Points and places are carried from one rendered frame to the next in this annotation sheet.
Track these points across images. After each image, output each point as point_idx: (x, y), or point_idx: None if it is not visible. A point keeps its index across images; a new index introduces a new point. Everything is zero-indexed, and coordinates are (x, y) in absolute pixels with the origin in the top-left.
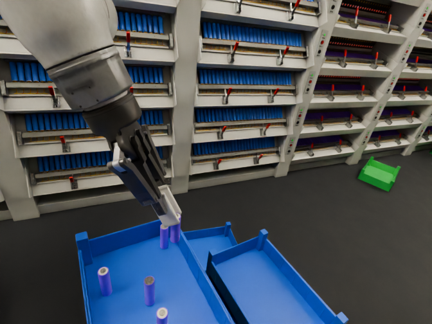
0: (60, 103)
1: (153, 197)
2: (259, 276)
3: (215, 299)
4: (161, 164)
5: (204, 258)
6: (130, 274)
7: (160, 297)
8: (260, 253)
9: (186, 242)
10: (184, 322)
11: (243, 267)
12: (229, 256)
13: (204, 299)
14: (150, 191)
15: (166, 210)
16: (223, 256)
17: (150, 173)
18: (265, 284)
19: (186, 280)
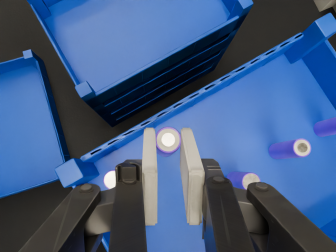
0: None
1: (276, 195)
2: (103, 22)
3: (247, 69)
4: (67, 210)
5: (21, 124)
6: (188, 227)
7: (224, 164)
8: (56, 13)
9: (142, 126)
10: (258, 121)
11: (87, 46)
12: (69, 66)
13: (220, 93)
14: (291, 212)
15: (205, 161)
16: (74, 76)
17: (224, 239)
18: (116, 15)
19: (191, 125)
